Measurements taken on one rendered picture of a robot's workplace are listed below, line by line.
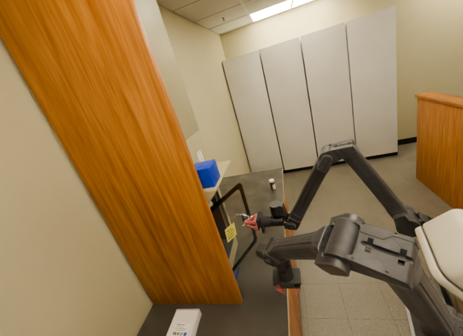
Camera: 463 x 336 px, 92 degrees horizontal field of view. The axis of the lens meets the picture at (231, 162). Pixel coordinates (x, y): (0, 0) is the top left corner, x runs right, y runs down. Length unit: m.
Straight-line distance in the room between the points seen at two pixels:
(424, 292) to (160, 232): 0.86
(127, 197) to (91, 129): 0.29
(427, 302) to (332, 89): 3.60
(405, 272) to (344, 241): 0.09
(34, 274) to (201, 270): 0.59
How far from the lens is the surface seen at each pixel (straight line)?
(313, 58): 3.90
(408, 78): 4.80
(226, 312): 1.23
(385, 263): 0.45
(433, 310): 0.60
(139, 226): 1.08
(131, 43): 0.81
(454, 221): 0.89
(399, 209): 1.04
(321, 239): 0.51
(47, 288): 1.07
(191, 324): 1.22
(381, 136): 4.37
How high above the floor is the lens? 1.90
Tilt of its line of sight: 20 degrees down
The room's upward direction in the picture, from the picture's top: 17 degrees counter-clockwise
